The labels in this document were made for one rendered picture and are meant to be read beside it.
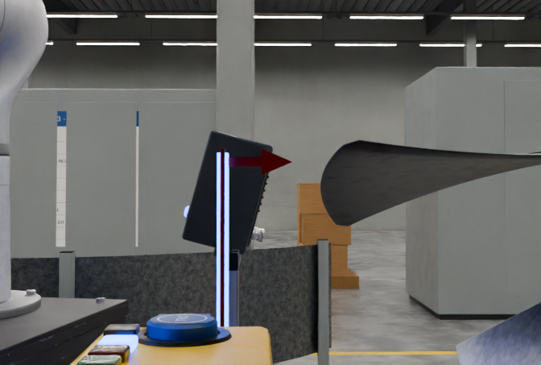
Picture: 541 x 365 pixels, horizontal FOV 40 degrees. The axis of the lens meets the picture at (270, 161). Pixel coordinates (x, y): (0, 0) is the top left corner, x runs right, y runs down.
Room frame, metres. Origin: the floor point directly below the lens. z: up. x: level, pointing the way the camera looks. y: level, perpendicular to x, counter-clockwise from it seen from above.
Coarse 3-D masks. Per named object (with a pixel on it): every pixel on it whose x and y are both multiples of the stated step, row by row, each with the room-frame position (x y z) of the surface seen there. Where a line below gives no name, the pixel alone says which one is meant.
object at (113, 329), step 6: (114, 324) 0.43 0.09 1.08; (120, 324) 0.43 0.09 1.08; (126, 324) 0.43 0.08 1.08; (132, 324) 0.43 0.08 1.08; (108, 330) 0.41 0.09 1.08; (114, 330) 0.41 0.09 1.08; (120, 330) 0.41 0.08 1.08; (126, 330) 0.41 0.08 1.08; (132, 330) 0.41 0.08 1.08; (138, 330) 0.43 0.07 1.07
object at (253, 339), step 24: (144, 336) 0.41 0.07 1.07; (216, 336) 0.41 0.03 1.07; (240, 336) 0.42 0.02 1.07; (264, 336) 0.43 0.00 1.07; (144, 360) 0.36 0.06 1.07; (168, 360) 0.36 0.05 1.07; (192, 360) 0.36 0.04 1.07; (216, 360) 0.36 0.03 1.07; (240, 360) 0.36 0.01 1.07; (264, 360) 0.37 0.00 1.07
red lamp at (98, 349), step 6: (96, 348) 0.36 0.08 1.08; (102, 348) 0.36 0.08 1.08; (108, 348) 0.36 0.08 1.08; (114, 348) 0.36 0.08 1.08; (120, 348) 0.36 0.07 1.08; (126, 348) 0.37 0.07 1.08; (90, 354) 0.36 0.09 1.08; (96, 354) 0.36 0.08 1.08; (102, 354) 0.36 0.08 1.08; (108, 354) 0.36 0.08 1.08; (114, 354) 0.36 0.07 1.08; (120, 354) 0.36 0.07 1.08; (126, 354) 0.36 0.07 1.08
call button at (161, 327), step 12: (156, 324) 0.41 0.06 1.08; (168, 324) 0.41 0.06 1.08; (180, 324) 0.41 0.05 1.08; (192, 324) 0.41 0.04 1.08; (204, 324) 0.41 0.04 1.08; (216, 324) 0.42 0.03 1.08; (156, 336) 0.41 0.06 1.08; (168, 336) 0.40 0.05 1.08; (180, 336) 0.40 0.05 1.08; (192, 336) 0.40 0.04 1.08; (204, 336) 0.41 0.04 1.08
